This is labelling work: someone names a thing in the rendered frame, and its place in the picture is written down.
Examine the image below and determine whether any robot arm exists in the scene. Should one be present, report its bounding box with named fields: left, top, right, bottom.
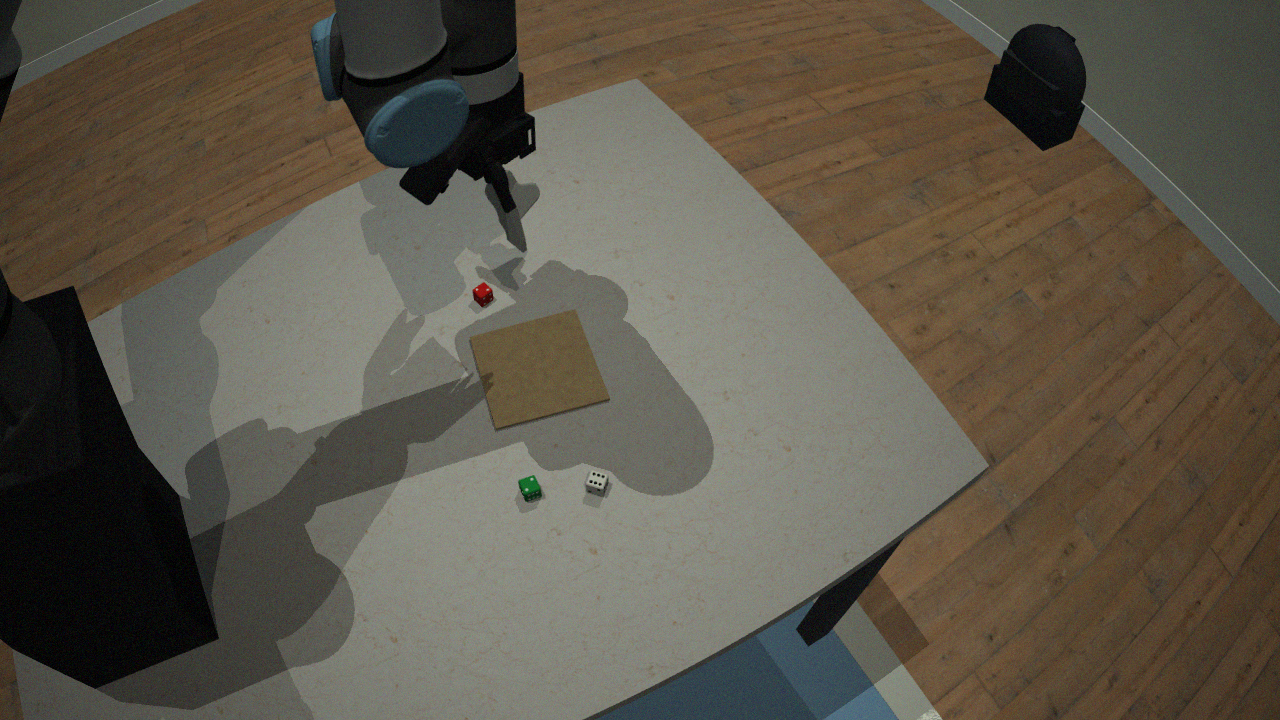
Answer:
left=0, top=0, right=518, bottom=471

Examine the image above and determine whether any tan square mat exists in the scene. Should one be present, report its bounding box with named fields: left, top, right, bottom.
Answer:
left=470, top=309, right=611, bottom=430

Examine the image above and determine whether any white die with black pips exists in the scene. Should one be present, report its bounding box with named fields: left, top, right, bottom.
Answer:
left=586, top=470, right=608, bottom=496

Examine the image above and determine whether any green die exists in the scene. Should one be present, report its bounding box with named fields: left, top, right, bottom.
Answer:
left=518, top=475, right=541, bottom=502

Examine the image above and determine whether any red die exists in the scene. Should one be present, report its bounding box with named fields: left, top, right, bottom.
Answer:
left=474, top=282, right=493, bottom=307

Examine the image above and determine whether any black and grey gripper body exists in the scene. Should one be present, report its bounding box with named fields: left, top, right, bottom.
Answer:
left=458, top=72, right=536, bottom=181

